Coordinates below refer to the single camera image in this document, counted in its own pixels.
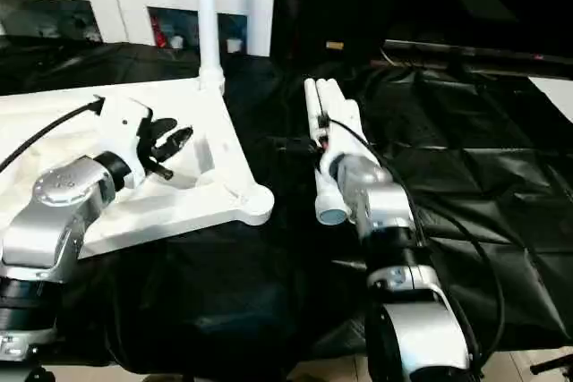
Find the white plastic table top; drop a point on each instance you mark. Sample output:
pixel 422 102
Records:
pixel 201 140

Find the white plastic table leg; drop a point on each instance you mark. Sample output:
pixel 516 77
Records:
pixel 336 91
pixel 323 91
pixel 312 109
pixel 208 19

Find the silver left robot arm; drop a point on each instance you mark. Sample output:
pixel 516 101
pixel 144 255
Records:
pixel 45 221

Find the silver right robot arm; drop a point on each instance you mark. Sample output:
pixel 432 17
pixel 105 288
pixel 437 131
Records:
pixel 380 203

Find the white cup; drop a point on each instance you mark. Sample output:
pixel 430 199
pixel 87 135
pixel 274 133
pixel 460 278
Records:
pixel 234 45
pixel 177 41

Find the red carton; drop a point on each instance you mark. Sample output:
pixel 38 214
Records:
pixel 156 31

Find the small gold tag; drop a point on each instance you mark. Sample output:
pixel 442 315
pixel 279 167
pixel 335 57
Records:
pixel 333 45

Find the black mat cloth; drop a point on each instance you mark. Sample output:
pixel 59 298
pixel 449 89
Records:
pixel 447 176

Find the white flat board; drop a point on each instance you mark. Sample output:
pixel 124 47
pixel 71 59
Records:
pixel 553 95

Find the black tripod leg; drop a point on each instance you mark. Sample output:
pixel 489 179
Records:
pixel 550 364

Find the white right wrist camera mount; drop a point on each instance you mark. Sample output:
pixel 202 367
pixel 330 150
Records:
pixel 344 131

